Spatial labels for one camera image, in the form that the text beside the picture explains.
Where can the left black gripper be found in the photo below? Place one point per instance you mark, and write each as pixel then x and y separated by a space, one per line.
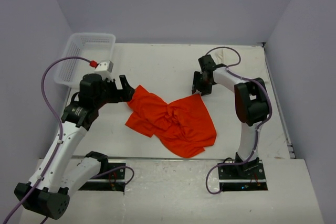
pixel 124 95

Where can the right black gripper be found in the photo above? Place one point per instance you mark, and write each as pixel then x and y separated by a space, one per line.
pixel 197 86

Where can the orange t-shirt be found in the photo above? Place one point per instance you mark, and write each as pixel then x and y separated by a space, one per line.
pixel 184 126

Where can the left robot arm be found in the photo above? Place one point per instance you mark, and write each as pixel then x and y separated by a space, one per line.
pixel 49 190

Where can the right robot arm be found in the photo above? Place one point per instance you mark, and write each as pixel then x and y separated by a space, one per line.
pixel 252 106

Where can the folded white t-shirt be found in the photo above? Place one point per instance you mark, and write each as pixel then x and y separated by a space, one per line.
pixel 226 56

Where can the white plastic basket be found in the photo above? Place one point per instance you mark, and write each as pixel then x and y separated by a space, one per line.
pixel 92 46

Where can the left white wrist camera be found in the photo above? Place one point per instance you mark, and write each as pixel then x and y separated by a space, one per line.
pixel 104 69

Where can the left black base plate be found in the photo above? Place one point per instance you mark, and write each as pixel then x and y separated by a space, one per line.
pixel 114 181

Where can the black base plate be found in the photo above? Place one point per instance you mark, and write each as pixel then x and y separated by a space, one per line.
pixel 235 178
pixel 114 181

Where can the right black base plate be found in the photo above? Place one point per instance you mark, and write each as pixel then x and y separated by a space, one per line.
pixel 235 178

